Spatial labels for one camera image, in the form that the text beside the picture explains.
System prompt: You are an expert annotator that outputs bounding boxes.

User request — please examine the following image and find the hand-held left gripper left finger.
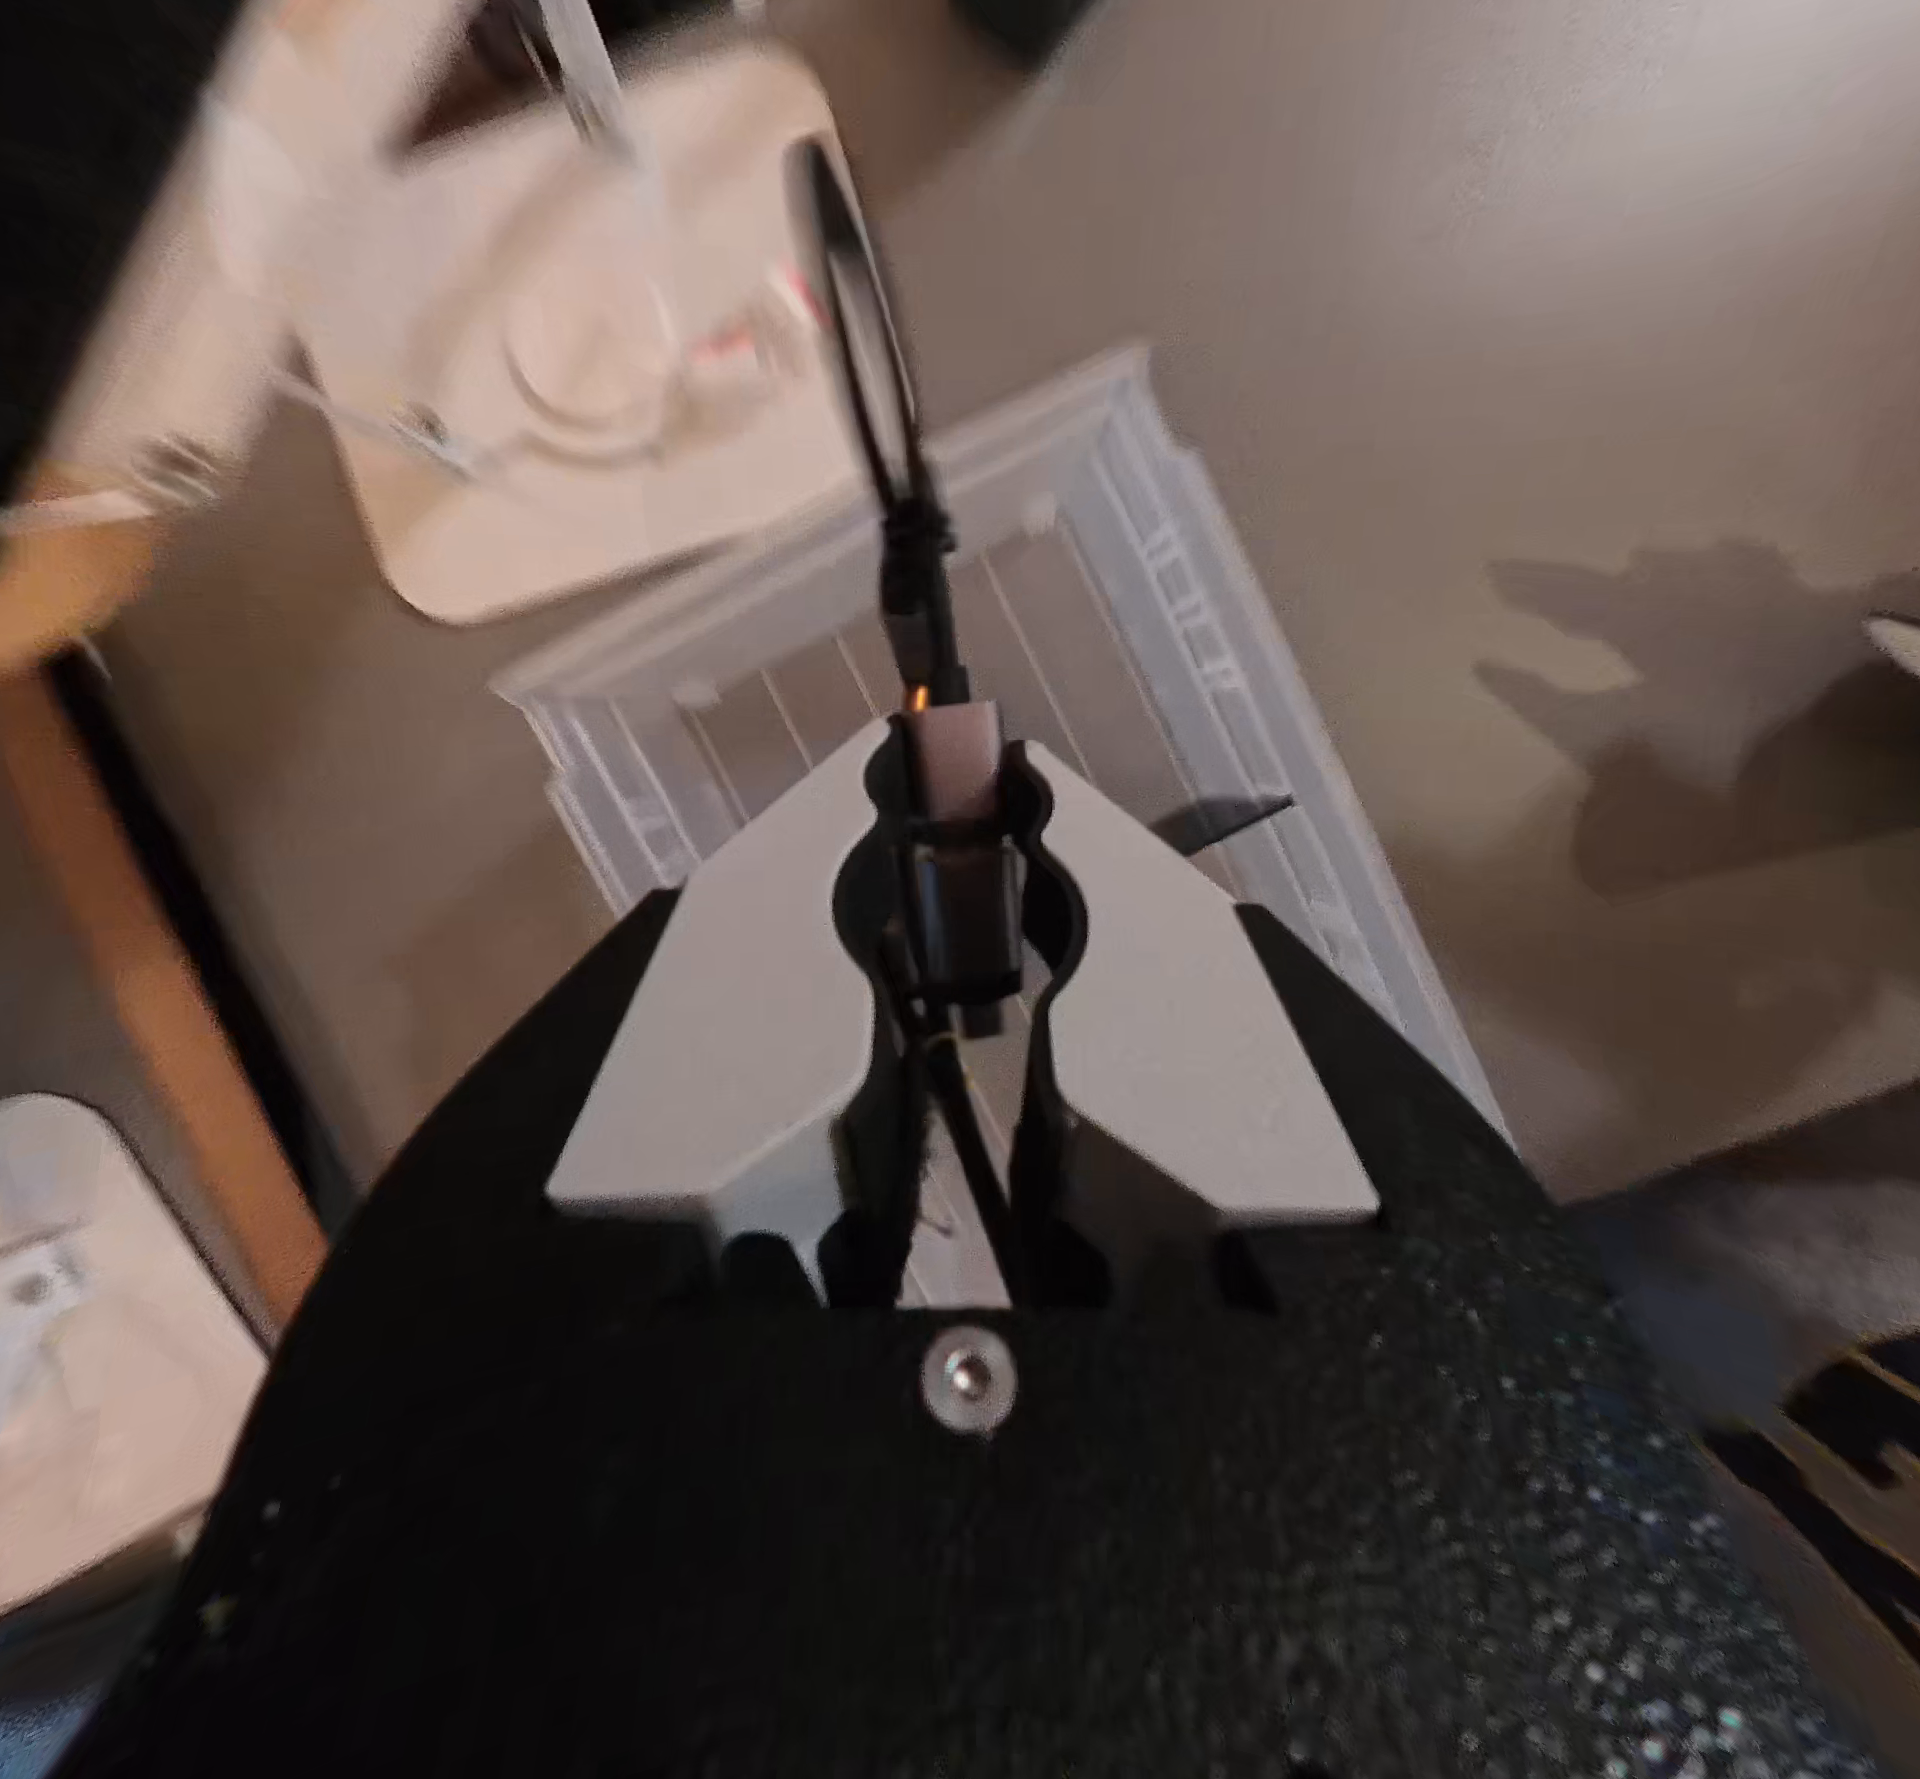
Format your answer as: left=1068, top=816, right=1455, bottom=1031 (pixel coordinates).
left=548, top=718, right=911, bottom=1307

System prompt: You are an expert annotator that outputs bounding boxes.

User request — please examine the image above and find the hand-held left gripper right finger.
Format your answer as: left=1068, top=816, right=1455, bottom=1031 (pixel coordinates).
left=1012, top=743, right=1381, bottom=1307

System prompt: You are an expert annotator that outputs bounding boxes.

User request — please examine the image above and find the clear plastic bin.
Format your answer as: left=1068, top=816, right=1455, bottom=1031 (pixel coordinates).
left=489, top=341, right=1514, bottom=1148

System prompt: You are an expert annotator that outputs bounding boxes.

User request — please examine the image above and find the clear acrylic post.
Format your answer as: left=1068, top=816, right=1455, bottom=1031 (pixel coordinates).
left=500, top=0, right=660, bottom=178

